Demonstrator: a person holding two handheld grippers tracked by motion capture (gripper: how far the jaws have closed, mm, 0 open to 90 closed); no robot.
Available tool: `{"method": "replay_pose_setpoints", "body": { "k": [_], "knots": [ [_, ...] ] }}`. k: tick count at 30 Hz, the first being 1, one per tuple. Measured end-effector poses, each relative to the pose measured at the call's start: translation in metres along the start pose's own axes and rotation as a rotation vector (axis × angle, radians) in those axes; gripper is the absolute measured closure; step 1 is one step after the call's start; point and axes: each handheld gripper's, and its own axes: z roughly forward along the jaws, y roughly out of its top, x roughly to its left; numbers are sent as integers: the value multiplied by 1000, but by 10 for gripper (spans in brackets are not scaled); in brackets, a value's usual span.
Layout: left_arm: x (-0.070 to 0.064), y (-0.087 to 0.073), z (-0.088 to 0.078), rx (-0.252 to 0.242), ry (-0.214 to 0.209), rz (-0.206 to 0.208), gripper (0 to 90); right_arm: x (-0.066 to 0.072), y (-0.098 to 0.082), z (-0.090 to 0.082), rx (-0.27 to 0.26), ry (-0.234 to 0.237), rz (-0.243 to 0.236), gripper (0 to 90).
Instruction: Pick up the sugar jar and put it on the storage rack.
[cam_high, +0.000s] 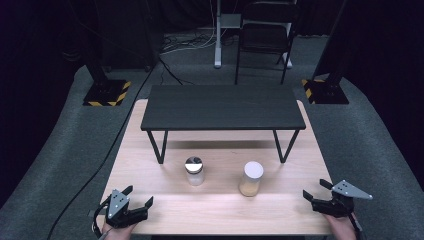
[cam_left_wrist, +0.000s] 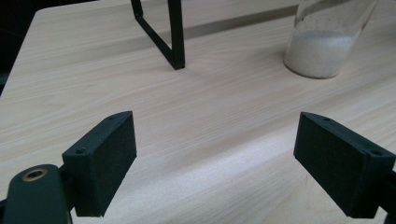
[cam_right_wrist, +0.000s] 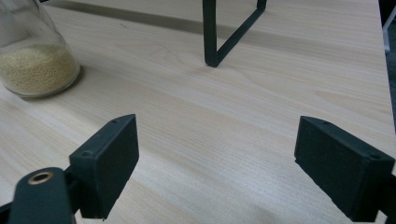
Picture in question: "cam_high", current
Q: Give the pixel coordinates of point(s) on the person's right hand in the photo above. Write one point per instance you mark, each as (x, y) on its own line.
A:
(340, 228)

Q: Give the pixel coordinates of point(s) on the glass jar with metal lid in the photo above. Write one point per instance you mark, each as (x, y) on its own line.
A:
(194, 171)

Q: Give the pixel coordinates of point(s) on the glass jar with white lid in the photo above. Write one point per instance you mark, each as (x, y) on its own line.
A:
(251, 180)

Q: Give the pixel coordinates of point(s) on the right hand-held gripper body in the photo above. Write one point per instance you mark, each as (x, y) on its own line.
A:
(336, 203)

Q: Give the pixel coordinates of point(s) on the black folding chair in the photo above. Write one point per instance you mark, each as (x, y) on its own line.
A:
(265, 36)

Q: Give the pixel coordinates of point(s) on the person's left hand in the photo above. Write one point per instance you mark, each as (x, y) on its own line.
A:
(116, 232)

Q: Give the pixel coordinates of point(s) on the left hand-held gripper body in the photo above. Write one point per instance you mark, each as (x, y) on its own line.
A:
(120, 213)

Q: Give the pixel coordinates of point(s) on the black stand with striped base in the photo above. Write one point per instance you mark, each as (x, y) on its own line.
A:
(325, 90)
(106, 91)

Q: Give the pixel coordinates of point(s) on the white desk leg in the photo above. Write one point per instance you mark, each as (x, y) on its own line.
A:
(218, 40)

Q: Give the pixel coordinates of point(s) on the black shelf riser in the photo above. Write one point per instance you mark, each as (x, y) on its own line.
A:
(221, 106)

